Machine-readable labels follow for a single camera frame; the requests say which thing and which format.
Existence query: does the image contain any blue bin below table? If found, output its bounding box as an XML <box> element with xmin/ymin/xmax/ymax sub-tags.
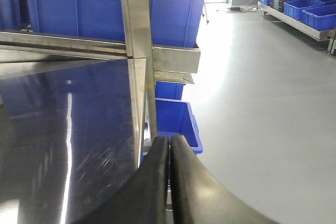
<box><xmin>155</xmin><ymin>98</ymin><xmax>203</xmax><ymax>155</ymax></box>

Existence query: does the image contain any stainless steel rack frame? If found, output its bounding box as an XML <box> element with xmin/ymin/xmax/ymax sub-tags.
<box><xmin>1</xmin><ymin>0</ymin><xmax>198</xmax><ymax>135</ymax></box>

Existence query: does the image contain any large blue bin right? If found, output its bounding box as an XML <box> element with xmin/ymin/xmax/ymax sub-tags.
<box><xmin>27</xmin><ymin>0</ymin><xmax>205</xmax><ymax>48</ymax></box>

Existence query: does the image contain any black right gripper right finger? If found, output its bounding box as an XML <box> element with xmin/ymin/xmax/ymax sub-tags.
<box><xmin>170</xmin><ymin>135</ymin><xmax>275</xmax><ymax>223</ymax></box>

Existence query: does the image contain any blue bin on distant shelf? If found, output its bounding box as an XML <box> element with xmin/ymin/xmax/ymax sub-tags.
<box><xmin>284</xmin><ymin>0</ymin><xmax>327</xmax><ymax>20</ymax></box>

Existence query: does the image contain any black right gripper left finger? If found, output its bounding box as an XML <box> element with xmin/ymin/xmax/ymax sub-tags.
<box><xmin>67</xmin><ymin>136</ymin><xmax>169</xmax><ymax>223</ymax></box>

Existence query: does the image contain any distant steel shelf rack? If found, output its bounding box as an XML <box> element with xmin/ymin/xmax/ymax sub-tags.
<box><xmin>258</xmin><ymin>0</ymin><xmax>335</xmax><ymax>56</ymax></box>

